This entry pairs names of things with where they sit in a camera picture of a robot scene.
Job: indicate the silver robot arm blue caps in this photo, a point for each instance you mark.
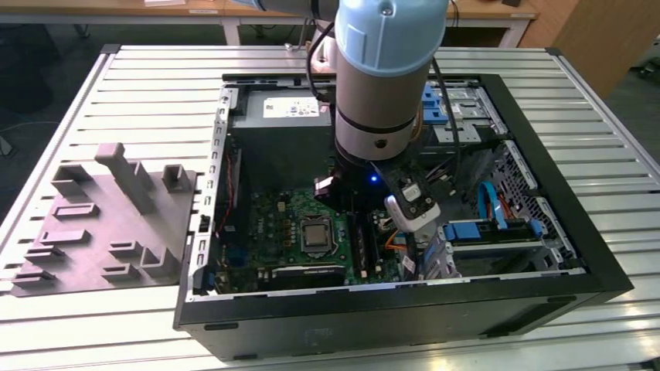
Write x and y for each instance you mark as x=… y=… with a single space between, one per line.
x=377 y=116

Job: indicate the silver CPU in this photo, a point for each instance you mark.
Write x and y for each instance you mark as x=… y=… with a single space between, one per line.
x=315 y=236

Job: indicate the grey power supply unit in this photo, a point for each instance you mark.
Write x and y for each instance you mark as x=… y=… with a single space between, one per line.
x=279 y=154

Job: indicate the green motherboard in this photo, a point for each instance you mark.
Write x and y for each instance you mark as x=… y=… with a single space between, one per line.
x=269 y=232

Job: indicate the hard disk in blue carrier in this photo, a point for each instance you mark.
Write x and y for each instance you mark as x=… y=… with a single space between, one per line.
x=467 y=232

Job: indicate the black graphics card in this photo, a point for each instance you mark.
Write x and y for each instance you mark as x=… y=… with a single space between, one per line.
x=310 y=270

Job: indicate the blue plastic drive latch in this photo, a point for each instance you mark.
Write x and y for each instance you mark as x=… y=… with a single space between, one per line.
x=433 y=106

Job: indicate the metal drive cage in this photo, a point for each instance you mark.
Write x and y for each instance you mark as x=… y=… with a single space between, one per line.
x=475 y=133

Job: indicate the metal disk bay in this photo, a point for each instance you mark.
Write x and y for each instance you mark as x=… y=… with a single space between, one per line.
x=515 y=246

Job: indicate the black PC case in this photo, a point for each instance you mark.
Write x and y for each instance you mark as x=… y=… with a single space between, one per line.
x=361 y=324

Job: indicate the blue port connector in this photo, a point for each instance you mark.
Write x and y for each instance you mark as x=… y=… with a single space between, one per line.
x=210 y=280

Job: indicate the grey parts rack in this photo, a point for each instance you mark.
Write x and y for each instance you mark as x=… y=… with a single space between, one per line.
x=129 y=232

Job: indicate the wooden cabinet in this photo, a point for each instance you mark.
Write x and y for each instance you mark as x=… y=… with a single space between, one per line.
x=593 y=38

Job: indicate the wooden desk white legs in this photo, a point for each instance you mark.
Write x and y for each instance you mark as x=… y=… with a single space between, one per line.
x=129 y=7

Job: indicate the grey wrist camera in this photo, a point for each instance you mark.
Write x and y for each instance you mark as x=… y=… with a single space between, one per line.
x=326 y=189

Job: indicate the CPU socket metal frame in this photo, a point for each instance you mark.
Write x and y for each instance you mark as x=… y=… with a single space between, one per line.
x=317 y=219

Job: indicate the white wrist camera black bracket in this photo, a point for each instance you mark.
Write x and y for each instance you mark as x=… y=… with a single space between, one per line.
x=418 y=224

